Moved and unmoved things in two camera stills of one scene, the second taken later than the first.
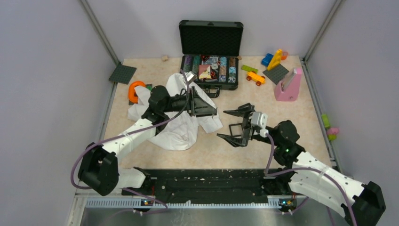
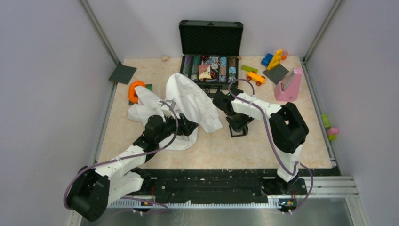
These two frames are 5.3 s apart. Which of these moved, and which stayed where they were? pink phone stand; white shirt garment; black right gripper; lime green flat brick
Moved: black right gripper
Stayed: white shirt garment; lime green flat brick; pink phone stand
